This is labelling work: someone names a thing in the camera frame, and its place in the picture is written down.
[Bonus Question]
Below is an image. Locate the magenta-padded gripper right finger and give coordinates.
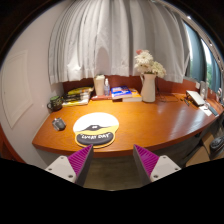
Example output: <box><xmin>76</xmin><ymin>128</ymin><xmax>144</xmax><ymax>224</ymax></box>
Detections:
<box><xmin>132</xmin><ymin>143</ymin><xmax>182</xmax><ymax>186</ymax></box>

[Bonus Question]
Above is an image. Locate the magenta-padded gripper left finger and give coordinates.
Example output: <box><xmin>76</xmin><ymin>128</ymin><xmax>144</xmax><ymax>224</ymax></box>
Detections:
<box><xmin>44</xmin><ymin>143</ymin><xmax>95</xmax><ymax>187</ymax></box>

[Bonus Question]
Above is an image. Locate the grey black computer mouse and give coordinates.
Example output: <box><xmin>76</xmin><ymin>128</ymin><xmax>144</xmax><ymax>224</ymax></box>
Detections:
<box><xmin>51</xmin><ymin>117</ymin><xmax>67</xmax><ymax>132</ymax></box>

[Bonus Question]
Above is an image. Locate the white yellow black mouse pad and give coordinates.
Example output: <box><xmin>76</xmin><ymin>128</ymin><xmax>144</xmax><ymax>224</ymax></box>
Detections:
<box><xmin>72</xmin><ymin>112</ymin><xmax>120</xmax><ymax>149</ymax></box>

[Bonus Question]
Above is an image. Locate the black chair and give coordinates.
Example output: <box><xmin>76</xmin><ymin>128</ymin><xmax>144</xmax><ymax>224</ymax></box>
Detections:
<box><xmin>209</xmin><ymin>134</ymin><xmax>224</xmax><ymax>158</ymax></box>

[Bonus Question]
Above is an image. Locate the dark mug with green inside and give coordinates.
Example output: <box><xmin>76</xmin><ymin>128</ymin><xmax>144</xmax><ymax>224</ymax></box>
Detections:
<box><xmin>46</xmin><ymin>95</ymin><xmax>64</xmax><ymax>113</ymax></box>

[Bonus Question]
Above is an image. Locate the yellow white book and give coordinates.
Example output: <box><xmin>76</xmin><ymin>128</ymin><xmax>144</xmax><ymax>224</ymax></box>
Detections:
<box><xmin>61</xmin><ymin>99</ymin><xmax>91</xmax><ymax>107</ymax></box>

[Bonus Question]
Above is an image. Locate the orange white book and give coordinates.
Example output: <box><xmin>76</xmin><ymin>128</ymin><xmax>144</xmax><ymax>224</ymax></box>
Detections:
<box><xmin>121</xmin><ymin>88</ymin><xmax>143</xmax><ymax>103</ymax></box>

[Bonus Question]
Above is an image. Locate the red book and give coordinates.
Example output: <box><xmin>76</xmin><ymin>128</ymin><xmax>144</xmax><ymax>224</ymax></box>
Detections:
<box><xmin>90</xmin><ymin>94</ymin><xmax>114</xmax><ymax>102</ymax></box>

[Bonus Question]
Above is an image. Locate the white pitcher vase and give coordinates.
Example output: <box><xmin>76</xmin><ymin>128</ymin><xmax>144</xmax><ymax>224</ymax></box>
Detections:
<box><xmin>139</xmin><ymin>73</ymin><xmax>157</xmax><ymax>103</ymax></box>

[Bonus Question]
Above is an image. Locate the cream tumbler with lid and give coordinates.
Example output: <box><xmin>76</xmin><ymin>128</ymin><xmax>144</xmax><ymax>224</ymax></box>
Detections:
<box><xmin>93</xmin><ymin>74</ymin><xmax>106</xmax><ymax>97</ymax></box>

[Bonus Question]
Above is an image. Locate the clear spray bottle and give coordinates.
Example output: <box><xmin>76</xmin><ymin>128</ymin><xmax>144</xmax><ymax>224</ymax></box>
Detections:
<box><xmin>103</xmin><ymin>78</ymin><xmax>111</xmax><ymax>97</ymax></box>

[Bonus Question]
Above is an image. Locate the white flower bouquet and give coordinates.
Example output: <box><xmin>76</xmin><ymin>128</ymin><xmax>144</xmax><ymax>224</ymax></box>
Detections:
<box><xmin>134</xmin><ymin>49</ymin><xmax>167</xmax><ymax>79</ymax></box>

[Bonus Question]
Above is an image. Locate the white curtain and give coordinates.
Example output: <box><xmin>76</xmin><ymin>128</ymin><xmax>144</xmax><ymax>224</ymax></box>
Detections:
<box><xmin>48</xmin><ymin>0</ymin><xmax>191</xmax><ymax>85</ymax></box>

